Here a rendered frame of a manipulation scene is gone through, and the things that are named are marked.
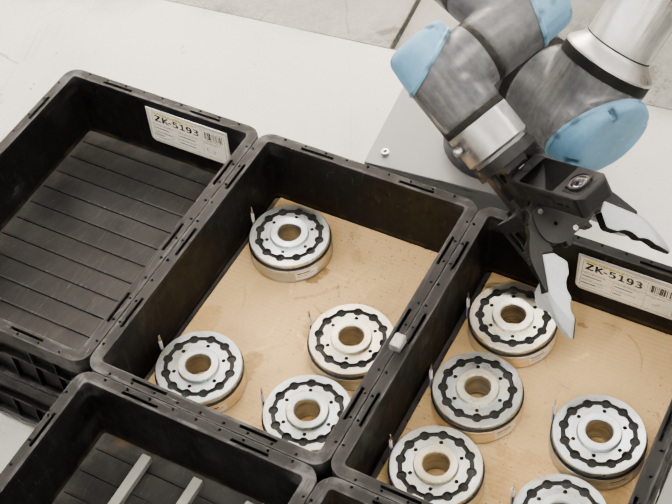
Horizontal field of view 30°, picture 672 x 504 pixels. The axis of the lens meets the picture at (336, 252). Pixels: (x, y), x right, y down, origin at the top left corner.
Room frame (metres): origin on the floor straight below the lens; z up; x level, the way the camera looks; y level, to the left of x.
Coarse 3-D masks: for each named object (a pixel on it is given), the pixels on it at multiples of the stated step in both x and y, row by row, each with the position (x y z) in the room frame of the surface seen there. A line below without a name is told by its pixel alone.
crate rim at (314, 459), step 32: (320, 160) 1.08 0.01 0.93; (352, 160) 1.08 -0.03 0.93; (224, 192) 1.04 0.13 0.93; (416, 192) 1.02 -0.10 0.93; (448, 192) 1.01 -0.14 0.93; (192, 224) 1.00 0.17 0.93; (448, 256) 0.91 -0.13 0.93; (128, 320) 0.86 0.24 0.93; (96, 352) 0.82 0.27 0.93; (384, 352) 0.78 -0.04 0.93; (128, 384) 0.78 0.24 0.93; (224, 416) 0.72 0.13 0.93; (352, 416) 0.71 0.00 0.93; (288, 448) 0.68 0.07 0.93
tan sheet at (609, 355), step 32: (576, 320) 0.87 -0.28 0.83; (608, 320) 0.87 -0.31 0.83; (448, 352) 0.85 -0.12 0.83; (576, 352) 0.83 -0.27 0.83; (608, 352) 0.82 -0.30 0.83; (640, 352) 0.82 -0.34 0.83; (544, 384) 0.79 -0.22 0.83; (576, 384) 0.78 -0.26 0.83; (608, 384) 0.78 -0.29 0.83; (640, 384) 0.78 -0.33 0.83; (416, 416) 0.76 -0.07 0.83; (544, 416) 0.75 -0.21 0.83; (640, 416) 0.73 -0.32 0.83; (480, 448) 0.71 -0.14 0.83; (512, 448) 0.71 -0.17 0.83; (544, 448) 0.71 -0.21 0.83; (384, 480) 0.69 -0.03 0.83; (512, 480) 0.67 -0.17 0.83
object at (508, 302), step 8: (496, 304) 0.88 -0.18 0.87; (504, 304) 0.88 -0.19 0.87; (512, 304) 0.88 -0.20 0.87; (520, 304) 0.88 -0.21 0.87; (528, 304) 0.88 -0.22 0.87; (496, 312) 0.87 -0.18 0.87; (528, 312) 0.87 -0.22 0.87; (496, 320) 0.86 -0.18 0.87; (528, 320) 0.85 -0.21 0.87; (504, 328) 0.85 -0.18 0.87; (512, 328) 0.84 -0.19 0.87; (520, 328) 0.84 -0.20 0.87; (528, 328) 0.85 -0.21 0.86
